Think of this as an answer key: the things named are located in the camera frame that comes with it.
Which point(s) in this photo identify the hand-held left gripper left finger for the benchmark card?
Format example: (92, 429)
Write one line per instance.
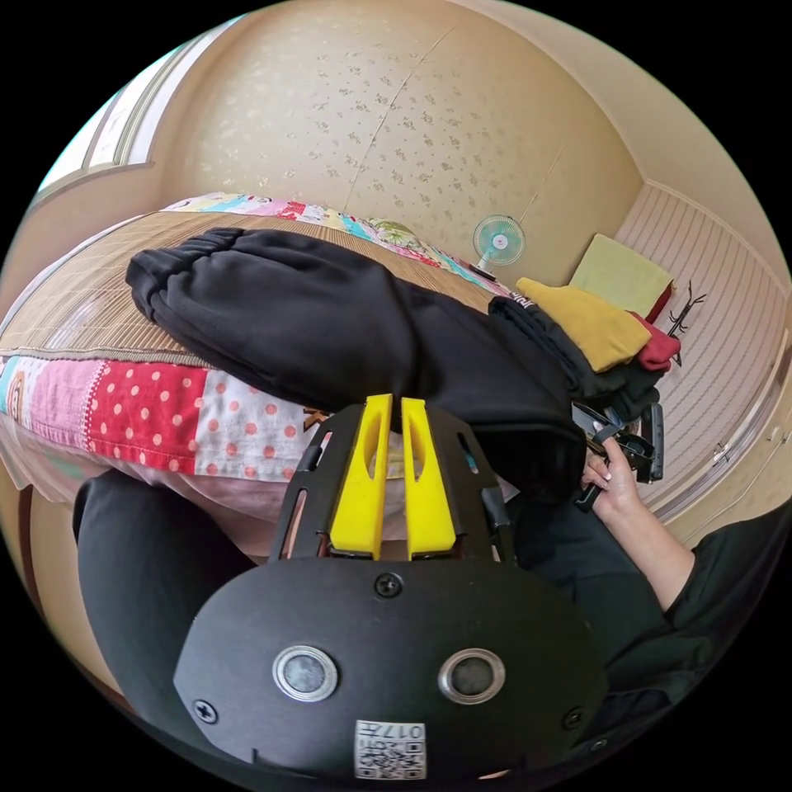
(362, 489)

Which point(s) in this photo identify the small teal table fan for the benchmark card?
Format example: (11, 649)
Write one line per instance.
(499, 240)

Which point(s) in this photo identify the person's right hand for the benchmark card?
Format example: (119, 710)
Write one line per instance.
(615, 486)

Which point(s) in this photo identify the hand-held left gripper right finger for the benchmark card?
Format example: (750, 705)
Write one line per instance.
(427, 495)

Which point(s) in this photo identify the window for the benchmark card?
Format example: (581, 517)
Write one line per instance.
(105, 133)

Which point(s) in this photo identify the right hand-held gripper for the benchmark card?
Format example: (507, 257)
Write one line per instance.
(631, 447)

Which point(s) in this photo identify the black branched coat hook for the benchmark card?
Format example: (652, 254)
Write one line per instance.
(680, 315)

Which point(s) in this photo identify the person's right forearm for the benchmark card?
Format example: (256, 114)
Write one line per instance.
(650, 551)

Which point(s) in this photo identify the black long pants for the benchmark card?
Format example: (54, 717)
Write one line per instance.
(334, 322)

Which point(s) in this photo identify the yellow-green cushion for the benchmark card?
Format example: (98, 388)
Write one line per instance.
(622, 275)

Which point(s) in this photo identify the pile of clothes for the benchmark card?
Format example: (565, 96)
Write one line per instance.
(594, 328)

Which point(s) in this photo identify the person's body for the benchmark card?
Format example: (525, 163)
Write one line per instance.
(136, 588)

